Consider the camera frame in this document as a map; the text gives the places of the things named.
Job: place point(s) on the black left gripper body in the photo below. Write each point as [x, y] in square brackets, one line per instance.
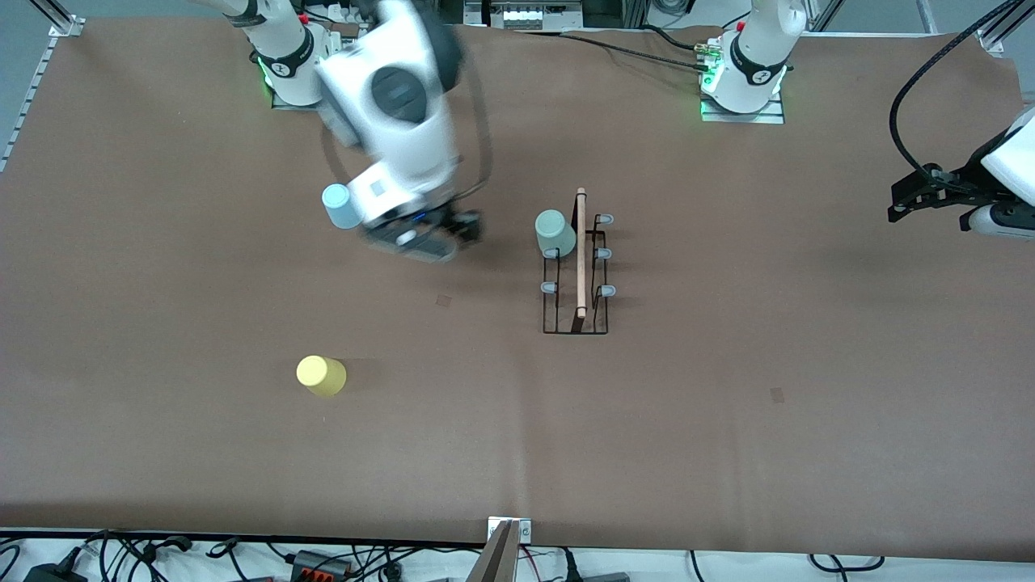
[960, 183]

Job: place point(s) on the pale green plastic cup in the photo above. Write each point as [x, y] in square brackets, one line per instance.
[554, 230]

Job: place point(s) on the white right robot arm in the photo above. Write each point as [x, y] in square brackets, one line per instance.
[388, 121]

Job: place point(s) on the light blue plastic cup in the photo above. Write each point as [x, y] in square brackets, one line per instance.
[338, 206]

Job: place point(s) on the yellow plastic cup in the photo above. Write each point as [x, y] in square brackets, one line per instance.
[322, 377]

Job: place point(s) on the brown table cover sheet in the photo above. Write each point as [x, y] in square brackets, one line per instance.
[517, 420]

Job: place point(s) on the grey connector box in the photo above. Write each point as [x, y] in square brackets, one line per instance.
[534, 14]

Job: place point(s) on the white power strip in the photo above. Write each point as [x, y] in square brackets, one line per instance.
[340, 10]

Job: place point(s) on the red black connector block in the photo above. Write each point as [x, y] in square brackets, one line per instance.
[319, 564]

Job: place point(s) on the black power adapter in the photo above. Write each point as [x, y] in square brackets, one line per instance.
[52, 574]

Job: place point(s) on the aluminium frame profile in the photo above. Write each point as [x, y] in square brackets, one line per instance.
[61, 20]
[999, 32]

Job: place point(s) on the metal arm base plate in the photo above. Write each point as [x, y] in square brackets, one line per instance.
[744, 118]
[279, 101]

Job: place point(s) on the silver metal bracket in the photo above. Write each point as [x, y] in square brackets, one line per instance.
[524, 529]

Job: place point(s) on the brown angled post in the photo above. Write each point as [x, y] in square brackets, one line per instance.
[497, 562]

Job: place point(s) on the perforated aluminium rail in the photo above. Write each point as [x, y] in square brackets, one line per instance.
[24, 105]

